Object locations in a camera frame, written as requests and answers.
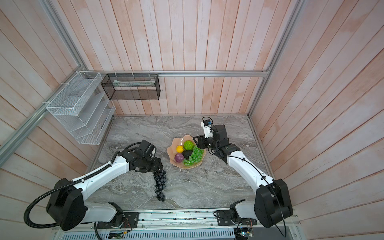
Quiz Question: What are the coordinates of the black grape bunch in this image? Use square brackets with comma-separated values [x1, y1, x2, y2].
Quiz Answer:
[153, 169, 167, 202]

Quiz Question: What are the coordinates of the green custard apple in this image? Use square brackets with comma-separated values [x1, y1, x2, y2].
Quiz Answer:
[183, 140, 195, 151]

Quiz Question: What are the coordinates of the green grape bunch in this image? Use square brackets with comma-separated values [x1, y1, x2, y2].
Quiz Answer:
[183, 146, 205, 167]

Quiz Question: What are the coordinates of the dark fake avocado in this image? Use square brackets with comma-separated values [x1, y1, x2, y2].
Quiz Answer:
[182, 150, 193, 160]

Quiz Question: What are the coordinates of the purple fake fruit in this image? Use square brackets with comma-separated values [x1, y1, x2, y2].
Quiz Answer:
[175, 153, 185, 163]

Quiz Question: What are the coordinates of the yellow fake pear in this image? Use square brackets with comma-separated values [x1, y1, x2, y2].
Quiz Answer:
[176, 145, 185, 153]

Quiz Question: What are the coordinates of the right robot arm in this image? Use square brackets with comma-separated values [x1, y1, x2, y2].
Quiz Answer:
[193, 120, 294, 228]

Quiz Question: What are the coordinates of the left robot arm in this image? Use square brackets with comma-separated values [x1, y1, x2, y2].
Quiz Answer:
[46, 140, 163, 231]

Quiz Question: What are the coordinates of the pink wavy fruit bowl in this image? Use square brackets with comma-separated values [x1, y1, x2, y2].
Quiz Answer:
[167, 135, 207, 170]

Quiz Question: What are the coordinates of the black mesh basket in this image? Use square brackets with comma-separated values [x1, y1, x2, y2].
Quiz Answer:
[101, 73, 161, 101]

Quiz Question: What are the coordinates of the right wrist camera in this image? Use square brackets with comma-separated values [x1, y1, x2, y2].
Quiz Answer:
[201, 117, 213, 139]

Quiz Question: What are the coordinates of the black corrugated cable hose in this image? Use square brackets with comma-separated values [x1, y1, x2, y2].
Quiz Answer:
[23, 161, 113, 229]

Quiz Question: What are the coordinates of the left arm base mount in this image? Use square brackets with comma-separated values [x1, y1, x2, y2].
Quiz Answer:
[97, 212, 140, 230]

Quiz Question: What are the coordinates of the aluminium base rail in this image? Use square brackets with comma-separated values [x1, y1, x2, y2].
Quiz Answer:
[51, 206, 302, 233]

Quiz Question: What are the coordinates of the aluminium frame bar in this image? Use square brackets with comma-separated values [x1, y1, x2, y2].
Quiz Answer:
[95, 70, 269, 77]

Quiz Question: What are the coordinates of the white wire mesh shelf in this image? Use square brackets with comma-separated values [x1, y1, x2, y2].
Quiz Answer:
[47, 72, 116, 145]

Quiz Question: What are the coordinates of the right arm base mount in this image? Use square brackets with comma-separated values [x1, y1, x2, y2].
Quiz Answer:
[213, 209, 258, 227]

